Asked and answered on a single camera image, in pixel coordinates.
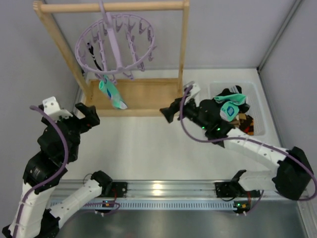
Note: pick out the purple round clip hanger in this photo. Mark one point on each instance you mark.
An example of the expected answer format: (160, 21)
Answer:
(102, 35)

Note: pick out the wooden hanger rack frame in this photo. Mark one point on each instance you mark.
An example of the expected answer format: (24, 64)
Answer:
(145, 96)

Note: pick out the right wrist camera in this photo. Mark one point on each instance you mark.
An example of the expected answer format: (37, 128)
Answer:
(193, 92)

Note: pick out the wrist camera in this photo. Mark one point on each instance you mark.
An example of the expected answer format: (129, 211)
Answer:
(193, 92)
(54, 111)

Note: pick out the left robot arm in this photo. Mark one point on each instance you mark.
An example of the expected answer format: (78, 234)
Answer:
(59, 145)

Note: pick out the brown cream striped sock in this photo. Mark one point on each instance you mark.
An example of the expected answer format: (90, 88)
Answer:
(239, 120)

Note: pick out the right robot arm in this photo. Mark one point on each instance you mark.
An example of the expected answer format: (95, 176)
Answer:
(288, 171)

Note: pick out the teal patterned sock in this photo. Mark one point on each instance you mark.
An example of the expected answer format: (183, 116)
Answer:
(107, 87)
(230, 105)

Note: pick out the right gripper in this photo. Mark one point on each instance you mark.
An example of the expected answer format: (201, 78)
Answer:
(177, 107)

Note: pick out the aluminium mounting rail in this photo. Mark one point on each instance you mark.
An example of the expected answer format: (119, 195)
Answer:
(173, 195)

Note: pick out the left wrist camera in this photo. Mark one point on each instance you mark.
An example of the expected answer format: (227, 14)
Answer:
(54, 111)

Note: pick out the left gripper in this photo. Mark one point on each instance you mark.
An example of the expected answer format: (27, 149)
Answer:
(84, 118)

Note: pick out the white plastic basket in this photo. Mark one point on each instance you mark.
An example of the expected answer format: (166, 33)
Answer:
(249, 90)

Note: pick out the thin black sock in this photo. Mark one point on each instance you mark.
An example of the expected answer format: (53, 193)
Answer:
(91, 51)

